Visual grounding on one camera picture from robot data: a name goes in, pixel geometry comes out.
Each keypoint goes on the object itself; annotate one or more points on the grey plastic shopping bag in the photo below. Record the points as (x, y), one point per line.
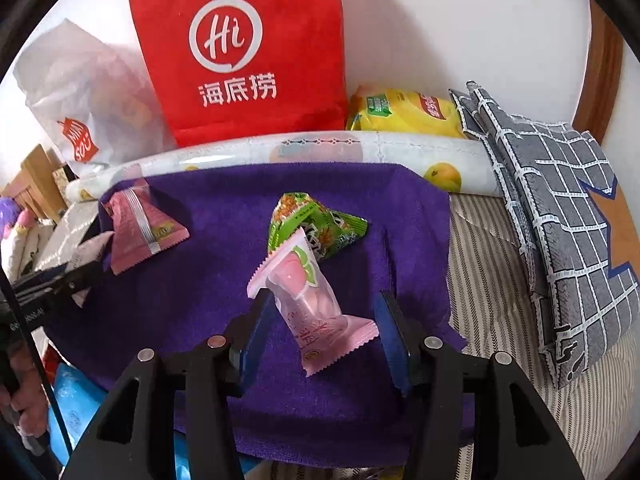
(85, 100)

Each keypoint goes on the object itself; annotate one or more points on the white pink snack packet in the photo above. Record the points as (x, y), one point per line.
(92, 255)

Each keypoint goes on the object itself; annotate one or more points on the wooden headboard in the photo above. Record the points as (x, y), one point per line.
(35, 175)

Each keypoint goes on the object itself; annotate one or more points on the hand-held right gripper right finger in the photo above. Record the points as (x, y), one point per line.
(392, 345)

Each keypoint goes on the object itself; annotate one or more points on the red paper bag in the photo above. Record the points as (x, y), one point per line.
(240, 50)

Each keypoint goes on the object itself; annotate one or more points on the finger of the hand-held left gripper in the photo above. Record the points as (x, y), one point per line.
(55, 280)

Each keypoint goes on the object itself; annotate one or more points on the large yellow chips bag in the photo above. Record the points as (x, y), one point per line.
(405, 112)

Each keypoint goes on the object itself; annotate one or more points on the striped mattress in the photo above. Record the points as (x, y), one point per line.
(500, 310)

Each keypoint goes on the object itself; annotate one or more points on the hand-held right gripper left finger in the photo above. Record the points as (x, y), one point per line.
(255, 330)

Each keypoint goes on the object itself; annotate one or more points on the grey checked cloth with star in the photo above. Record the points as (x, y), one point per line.
(550, 210)

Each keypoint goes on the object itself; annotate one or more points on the blue tissue pack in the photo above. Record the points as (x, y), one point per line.
(75, 410)

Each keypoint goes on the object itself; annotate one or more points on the colourful pillow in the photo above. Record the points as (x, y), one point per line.
(20, 247)

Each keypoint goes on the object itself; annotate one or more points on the purple plush toy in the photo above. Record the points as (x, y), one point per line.
(7, 212)

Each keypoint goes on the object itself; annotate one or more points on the purple towel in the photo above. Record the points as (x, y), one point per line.
(200, 285)

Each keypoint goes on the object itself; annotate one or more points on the brown wooden door frame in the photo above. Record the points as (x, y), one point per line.
(600, 70)

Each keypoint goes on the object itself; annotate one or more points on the person's left hand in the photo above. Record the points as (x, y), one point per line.
(27, 400)

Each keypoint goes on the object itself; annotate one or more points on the green snack packet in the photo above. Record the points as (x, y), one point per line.
(310, 220)

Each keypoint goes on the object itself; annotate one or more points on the pink peach jelly packet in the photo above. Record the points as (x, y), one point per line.
(305, 305)

